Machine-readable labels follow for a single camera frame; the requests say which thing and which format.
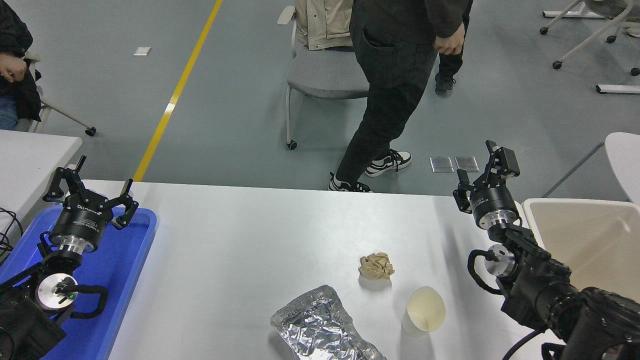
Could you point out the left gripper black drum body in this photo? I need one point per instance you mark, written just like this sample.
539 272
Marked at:
80 222

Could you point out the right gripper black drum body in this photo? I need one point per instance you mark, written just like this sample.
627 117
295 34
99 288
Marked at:
492 202

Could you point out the tan paper ball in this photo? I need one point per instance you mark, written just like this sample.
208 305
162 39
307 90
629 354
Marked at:
376 266

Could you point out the white paper cup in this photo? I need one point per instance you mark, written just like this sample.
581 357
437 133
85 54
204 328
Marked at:
425 307

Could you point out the silver foil tray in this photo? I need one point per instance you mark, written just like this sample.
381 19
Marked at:
315 325

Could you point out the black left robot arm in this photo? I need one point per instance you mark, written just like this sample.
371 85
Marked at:
27 325

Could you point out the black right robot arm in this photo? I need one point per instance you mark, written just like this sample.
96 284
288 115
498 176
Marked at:
550 295

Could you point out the person's left hand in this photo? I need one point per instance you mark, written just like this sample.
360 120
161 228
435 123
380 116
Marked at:
12 67

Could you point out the person's hand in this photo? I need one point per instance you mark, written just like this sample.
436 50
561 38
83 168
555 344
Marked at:
450 42

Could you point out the metal floor plate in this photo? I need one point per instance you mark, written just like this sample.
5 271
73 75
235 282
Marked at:
441 165
467 163

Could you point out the white rectangular side table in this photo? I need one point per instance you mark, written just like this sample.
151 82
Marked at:
30 160

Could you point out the blue plastic tray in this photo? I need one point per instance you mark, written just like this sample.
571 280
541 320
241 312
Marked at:
125 260

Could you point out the person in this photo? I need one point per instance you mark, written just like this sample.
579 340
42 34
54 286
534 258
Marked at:
450 65
390 75
6 115

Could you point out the black jacket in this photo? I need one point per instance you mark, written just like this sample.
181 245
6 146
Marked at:
27 95

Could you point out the large pale bin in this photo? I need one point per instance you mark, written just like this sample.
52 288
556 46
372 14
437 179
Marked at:
590 235

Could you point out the white swivel chair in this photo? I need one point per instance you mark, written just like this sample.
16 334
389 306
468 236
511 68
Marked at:
557 65

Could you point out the white round table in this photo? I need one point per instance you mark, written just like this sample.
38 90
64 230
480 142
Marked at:
625 160

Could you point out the beige jacket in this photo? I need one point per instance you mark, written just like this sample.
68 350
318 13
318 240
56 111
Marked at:
325 22

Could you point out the white frame castor chair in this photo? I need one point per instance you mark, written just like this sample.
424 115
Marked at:
90 131

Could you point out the grey seat white frame chair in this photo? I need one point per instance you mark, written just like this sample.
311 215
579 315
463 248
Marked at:
325 75

